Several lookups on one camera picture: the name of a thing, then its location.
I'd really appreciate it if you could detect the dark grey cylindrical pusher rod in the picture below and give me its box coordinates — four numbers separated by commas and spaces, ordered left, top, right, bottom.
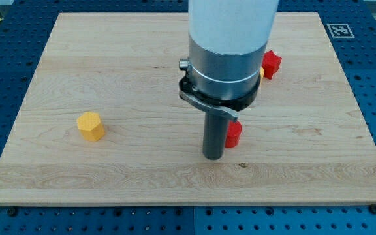
202, 113, 229, 160

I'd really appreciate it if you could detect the black tool clamp with lever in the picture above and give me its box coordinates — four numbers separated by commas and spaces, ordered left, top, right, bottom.
179, 58, 262, 122

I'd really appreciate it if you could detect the red cylinder block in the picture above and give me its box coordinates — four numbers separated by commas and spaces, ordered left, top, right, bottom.
225, 121, 242, 148

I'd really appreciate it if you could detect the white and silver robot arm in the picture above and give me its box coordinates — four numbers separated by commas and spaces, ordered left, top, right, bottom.
179, 0, 279, 160

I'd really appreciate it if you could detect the red star block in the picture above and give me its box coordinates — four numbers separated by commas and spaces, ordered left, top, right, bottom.
262, 50, 282, 80

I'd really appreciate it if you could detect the light wooden board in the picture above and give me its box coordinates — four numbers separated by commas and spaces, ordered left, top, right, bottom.
0, 13, 376, 207

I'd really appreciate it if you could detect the yellow hexagon block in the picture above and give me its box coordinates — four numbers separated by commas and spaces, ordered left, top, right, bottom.
76, 112, 106, 142

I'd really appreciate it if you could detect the white fiducial marker tag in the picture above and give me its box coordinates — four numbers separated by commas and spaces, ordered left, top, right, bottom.
327, 23, 354, 39

